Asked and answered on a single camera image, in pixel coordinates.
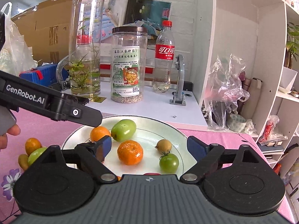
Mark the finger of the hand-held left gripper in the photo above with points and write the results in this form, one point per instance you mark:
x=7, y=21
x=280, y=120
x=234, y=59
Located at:
x=77, y=113
x=98, y=153

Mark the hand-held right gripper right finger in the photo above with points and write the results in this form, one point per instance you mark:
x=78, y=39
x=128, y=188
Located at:
x=196, y=148

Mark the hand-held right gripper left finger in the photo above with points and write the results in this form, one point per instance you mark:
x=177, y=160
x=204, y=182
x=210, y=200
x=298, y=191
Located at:
x=108, y=144

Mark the green wax apple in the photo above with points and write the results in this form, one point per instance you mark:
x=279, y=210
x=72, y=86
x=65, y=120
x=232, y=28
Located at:
x=36, y=156
x=123, y=130

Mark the green tomato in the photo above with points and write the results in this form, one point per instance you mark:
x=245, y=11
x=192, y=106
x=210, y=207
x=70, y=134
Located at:
x=169, y=162

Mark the brown kiwi fruit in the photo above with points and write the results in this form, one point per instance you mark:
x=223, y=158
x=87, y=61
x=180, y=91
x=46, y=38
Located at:
x=164, y=145
x=23, y=162

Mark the white plate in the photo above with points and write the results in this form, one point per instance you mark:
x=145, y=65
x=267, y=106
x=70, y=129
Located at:
x=149, y=130

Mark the person's left hand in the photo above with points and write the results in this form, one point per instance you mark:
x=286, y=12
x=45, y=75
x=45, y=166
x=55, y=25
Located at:
x=8, y=135

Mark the blue device box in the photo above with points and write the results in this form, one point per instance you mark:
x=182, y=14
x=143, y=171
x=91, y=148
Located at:
x=37, y=73

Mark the gold card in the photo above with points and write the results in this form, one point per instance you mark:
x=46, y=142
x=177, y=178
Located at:
x=96, y=99

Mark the pink flowered tablecloth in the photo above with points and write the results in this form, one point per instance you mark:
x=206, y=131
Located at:
x=233, y=137

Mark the grey metal stand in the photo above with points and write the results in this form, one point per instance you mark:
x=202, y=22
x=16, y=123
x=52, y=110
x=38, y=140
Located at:
x=179, y=79
x=61, y=74

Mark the translucent plastic bag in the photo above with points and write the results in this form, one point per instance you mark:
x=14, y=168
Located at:
x=14, y=46

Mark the small patterned ceramic cup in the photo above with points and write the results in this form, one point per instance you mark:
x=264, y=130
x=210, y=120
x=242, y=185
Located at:
x=237, y=122

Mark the tall glass plant vase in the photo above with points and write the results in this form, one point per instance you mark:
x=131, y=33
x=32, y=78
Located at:
x=85, y=58

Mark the small black box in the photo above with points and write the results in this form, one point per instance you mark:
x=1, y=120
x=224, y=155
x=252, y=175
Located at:
x=188, y=86

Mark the labelled clear plastic jar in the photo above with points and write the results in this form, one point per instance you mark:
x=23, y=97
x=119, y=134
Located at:
x=128, y=70

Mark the crumpled clear plastic bag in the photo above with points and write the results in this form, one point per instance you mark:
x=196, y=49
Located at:
x=224, y=86

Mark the small red-capped clear bottle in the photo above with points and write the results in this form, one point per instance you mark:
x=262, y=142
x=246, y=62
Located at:
x=83, y=42

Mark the cardboard box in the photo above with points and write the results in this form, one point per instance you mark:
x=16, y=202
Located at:
x=46, y=23

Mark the stack of books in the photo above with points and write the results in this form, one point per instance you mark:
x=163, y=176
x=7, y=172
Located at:
x=271, y=149

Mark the clear bag with red contents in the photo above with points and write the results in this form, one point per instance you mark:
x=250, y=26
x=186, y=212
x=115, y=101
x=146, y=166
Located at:
x=272, y=128

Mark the red-labelled soda bottle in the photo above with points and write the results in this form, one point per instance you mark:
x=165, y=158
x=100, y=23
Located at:
x=164, y=58

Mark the white plant pot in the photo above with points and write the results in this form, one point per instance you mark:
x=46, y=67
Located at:
x=287, y=78

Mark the white shelf unit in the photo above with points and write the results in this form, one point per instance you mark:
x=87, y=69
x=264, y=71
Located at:
x=245, y=39

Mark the green potted plant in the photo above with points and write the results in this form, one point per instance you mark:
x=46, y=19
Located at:
x=293, y=42

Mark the wall poster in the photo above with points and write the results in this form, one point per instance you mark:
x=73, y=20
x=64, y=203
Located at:
x=149, y=11

